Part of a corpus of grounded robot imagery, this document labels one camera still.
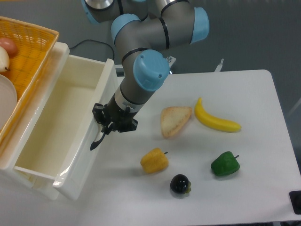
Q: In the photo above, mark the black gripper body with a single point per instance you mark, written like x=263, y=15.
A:
x=117, y=114

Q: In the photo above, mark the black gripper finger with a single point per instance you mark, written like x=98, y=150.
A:
x=101, y=115
x=123, y=126

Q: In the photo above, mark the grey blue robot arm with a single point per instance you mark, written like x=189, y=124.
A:
x=139, y=42

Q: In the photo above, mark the white drawer cabinet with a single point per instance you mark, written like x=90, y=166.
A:
x=16, y=132

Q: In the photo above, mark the yellow bell pepper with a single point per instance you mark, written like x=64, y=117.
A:
x=154, y=161

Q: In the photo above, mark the toast bread slice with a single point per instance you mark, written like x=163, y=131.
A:
x=173, y=119

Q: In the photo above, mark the dark purple eggplant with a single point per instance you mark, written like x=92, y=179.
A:
x=180, y=184

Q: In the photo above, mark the yellow banana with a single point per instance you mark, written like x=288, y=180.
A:
x=214, y=122

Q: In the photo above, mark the white plate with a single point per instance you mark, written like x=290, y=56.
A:
x=8, y=100

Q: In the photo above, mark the yellow woven basket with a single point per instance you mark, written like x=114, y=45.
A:
x=34, y=45

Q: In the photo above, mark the green bell pepper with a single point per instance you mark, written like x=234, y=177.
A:
x=226, y=164

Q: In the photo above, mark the pale yellow pear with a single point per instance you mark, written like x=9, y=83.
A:
x=4, y=60

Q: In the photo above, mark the red apple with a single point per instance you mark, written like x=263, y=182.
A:
x=9, y=45

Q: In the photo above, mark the black device at edge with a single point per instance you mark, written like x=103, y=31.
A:
x=295, y=197

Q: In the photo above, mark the white metal bracket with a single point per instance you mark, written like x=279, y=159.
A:
x=171, y=60

